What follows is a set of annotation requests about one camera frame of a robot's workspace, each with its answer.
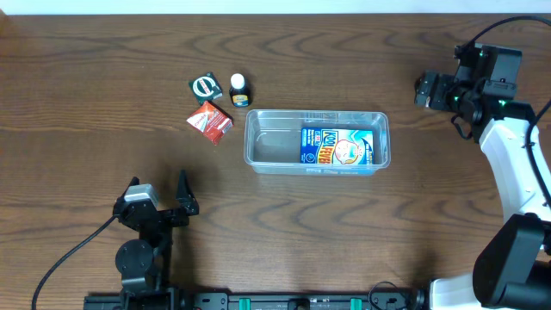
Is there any red square packet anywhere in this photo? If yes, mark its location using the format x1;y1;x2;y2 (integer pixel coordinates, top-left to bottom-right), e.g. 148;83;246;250
186;102;233;145

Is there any green square packet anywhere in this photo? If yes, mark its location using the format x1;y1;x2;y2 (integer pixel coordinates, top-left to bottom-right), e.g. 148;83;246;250
189;72;223;106

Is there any blue fever patch box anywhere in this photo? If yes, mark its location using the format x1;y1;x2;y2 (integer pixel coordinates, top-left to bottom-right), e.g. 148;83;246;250
300;127;374;165

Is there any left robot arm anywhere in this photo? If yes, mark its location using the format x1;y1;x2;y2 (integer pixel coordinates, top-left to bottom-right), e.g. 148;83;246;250
113;170;199;295

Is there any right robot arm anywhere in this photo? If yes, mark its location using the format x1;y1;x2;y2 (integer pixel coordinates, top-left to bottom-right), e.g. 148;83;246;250
415;71;550;309

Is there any clear plastic container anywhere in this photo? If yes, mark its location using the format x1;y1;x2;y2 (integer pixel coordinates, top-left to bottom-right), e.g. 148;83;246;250
244;109;391;176

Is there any small dark medicine bottle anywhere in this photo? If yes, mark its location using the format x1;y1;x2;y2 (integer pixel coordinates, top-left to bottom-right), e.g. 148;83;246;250
229;73;251;108

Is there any black mounting rail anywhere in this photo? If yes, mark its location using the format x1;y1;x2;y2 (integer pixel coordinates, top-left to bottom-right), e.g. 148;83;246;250
83;288;429;310

